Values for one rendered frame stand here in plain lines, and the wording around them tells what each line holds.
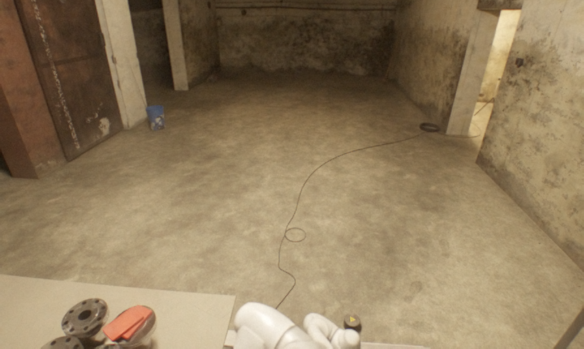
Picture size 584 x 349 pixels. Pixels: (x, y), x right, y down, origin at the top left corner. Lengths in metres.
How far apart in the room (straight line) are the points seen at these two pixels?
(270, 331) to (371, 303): 1.52
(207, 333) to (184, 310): 0.27
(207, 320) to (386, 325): 1.25
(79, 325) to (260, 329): 1.47
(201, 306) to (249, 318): 1.38
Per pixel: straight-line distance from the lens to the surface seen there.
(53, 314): 2.83
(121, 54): 6.07
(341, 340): 1.52
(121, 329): 2.12
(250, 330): 1.06
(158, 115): 5.79
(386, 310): 2.46
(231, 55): 11.43
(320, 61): 11.01
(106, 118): 5.82
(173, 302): 2.51
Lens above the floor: 1.89
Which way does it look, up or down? 27 degrees down
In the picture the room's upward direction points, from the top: 1 degrees clockwise
